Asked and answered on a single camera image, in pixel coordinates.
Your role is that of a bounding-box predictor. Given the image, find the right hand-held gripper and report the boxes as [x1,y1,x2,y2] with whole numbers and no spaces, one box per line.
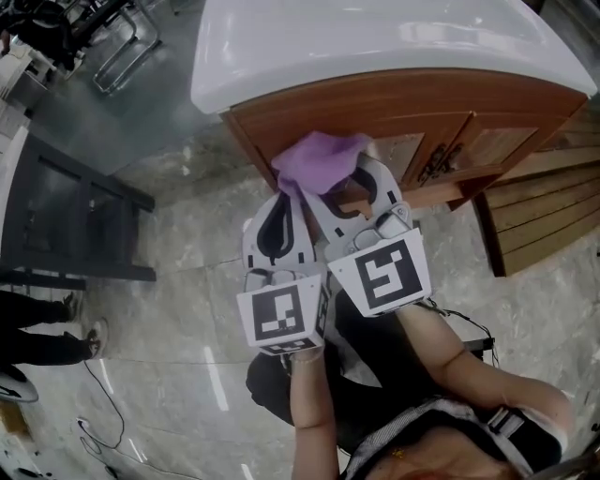
[299,157,433,319]

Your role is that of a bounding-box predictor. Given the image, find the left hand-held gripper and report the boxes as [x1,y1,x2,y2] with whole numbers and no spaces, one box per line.
[236,192,332,358]

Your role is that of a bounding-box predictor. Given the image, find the purple grey cloth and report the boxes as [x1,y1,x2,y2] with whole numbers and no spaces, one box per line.
[271,131,371,196]

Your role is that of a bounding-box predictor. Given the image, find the wooden cabinet door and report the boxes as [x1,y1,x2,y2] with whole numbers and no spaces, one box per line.
[243,110,473,193]
[412,111,545,188]

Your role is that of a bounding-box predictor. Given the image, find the person's right forearm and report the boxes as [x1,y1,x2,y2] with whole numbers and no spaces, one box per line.
[397,302,470,395]

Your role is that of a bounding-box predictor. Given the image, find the person's left forearm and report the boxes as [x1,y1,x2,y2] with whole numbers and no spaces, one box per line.
[286,349,342,480]

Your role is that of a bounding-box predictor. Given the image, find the wooden vanity cabinet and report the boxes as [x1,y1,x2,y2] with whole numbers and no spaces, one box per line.
[220,67,591,215]

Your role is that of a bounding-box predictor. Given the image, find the white sink countertop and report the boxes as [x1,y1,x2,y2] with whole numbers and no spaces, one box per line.
[189,0,599,114]

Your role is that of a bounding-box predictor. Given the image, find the person's black trousers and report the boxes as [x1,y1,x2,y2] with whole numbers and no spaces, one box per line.
[246,290,474,446]

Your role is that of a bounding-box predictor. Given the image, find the wooden slatted platform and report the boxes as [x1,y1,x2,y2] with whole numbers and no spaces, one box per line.
[472,100,600,278]

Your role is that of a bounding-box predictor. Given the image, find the person's grey mesh vest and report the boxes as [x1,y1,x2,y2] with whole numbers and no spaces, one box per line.
[344,396,563,480]

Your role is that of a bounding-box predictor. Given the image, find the metal tube chair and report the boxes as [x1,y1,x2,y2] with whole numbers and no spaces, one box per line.
[92,0,163,97]

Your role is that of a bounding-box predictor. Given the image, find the white oval device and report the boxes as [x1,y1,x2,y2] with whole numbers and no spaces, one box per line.
[0,374,39,404]

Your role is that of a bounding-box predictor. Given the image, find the dark metal cabinet handle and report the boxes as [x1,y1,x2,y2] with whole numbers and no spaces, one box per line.
[440,142,464,173]
[418,144,446,185]

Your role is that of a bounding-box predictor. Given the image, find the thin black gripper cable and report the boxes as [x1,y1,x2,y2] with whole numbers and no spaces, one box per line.
[424,299,497,371]

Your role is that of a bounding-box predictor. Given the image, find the small black cable box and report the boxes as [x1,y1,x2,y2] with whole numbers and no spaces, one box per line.
[461,336,497,363]

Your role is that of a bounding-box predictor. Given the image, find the black floor cable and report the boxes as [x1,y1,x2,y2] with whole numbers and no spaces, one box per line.
[77,358,203,480]

